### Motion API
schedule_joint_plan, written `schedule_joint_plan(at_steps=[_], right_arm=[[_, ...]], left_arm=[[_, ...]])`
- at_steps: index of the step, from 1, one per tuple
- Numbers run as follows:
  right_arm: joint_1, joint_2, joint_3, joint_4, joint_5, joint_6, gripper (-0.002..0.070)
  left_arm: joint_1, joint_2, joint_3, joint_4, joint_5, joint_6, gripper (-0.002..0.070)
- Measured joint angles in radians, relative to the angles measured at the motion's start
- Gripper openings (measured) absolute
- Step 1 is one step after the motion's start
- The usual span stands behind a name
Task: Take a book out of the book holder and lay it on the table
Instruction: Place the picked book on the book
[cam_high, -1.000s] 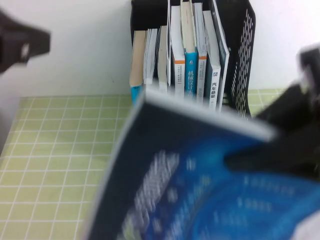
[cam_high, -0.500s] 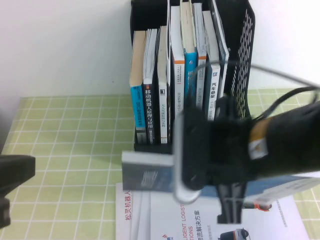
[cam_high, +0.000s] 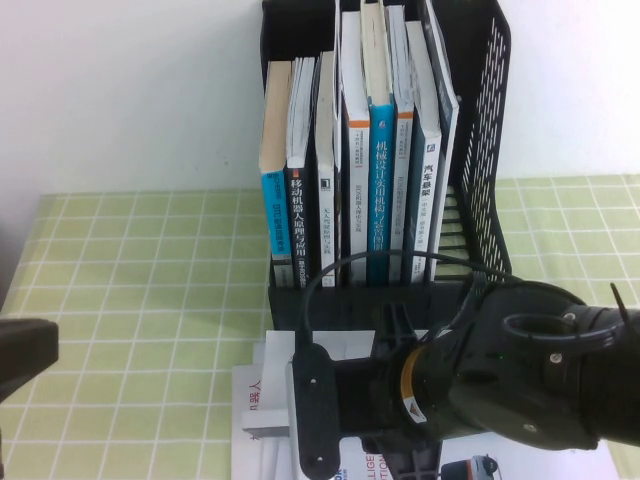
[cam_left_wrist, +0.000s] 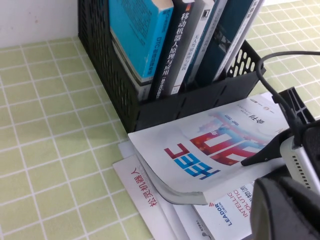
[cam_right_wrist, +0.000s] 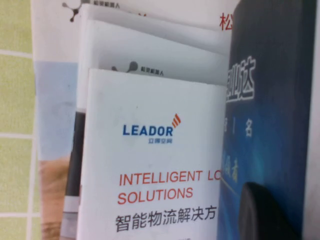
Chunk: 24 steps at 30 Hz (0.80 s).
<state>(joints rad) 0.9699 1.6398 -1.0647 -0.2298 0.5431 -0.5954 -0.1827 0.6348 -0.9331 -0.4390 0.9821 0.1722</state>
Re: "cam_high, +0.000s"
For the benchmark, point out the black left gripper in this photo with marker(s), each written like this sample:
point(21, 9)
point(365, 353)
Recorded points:
point(25, 350)

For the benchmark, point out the blue spine mechanical design book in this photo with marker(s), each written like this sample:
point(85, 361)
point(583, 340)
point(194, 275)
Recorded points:
point(380, 200)

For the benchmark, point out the white book dark blue spine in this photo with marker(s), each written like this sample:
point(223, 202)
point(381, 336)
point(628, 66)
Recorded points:
point(277, 380)

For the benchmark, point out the cyan spine book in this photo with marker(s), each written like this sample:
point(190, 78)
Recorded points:
point(275, 215)

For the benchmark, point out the dark teal car suspension book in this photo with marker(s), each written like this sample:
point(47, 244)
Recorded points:
point(425, 200)

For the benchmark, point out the plain white brochure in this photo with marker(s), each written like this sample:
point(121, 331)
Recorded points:
point(258, 355)
point(290, 450)
point(270, 455)

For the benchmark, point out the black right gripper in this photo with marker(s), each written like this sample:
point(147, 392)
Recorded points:
point(370, 395)

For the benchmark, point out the white spine paperback book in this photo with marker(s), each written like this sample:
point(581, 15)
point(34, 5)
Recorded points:
point(326, 225)

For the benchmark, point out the thin black spine book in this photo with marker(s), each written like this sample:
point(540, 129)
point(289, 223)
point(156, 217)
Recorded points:
point(338, 225)

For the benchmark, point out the white spine orange band book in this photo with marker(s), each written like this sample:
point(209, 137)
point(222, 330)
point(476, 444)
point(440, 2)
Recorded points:
point(357, 200)

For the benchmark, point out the black spine robot book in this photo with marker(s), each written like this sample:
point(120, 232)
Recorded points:
point(299, 225)

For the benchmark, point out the grey spine orange band book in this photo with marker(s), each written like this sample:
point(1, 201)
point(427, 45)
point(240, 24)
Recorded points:
point(400, 200)

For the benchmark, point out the thin grey-blue cover booklet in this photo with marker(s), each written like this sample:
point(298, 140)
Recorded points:
point(442, 75)

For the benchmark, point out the white brochure with red text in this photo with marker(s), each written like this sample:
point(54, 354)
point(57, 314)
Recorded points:
point(240, 390)

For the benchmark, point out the black plastic book holder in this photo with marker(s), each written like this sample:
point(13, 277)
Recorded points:
point(350, 305)

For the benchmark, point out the green checked tablecloth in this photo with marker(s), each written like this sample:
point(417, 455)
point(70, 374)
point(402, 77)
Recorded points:
point(125, 300)

